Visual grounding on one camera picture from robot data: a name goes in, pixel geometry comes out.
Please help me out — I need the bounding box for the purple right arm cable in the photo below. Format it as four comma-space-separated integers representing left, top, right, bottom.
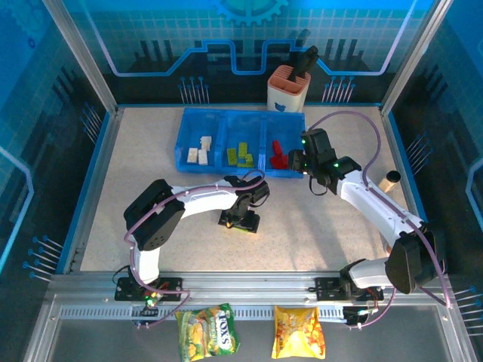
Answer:
305, 111, 453, 329

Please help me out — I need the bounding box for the aluminium rail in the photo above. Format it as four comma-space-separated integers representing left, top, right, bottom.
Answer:
47, 271, 460, 302

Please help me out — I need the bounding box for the black handled knife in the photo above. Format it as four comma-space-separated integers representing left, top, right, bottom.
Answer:
288, 45, 320, 82

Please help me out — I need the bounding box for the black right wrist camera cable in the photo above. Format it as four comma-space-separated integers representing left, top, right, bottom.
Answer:
309, 175, 329, 196

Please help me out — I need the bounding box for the aluminium frame post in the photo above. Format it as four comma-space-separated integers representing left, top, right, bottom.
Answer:
41, 0, 122, 114
379, 0, 454, 114

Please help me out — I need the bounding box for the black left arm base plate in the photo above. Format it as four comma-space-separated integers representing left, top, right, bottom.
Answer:
114, 277, 183, 302

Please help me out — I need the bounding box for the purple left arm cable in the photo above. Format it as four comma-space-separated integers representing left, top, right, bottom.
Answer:
123, 169, 267, 329

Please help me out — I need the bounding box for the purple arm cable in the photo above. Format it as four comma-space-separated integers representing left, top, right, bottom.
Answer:
123, 169, 267, 329
305, 111, 453, 329

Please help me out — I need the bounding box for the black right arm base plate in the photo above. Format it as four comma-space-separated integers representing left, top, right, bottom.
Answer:
315, 277, 384, 302

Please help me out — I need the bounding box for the spice jar black lid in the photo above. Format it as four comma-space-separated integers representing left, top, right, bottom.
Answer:
378, 170, 402, 193

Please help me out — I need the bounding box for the yellow snack bag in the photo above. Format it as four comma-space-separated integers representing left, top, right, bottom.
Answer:
271, 305, 326, 360

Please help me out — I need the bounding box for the white knife block pink top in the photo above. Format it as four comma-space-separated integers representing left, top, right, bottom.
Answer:
266, 64, 312, 113

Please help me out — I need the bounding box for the green candy bag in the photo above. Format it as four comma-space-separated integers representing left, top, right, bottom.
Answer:
175, 303, 242, 362

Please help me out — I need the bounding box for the slotted grey cable duct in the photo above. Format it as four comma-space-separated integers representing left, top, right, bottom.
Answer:
59, 305, 350, 321

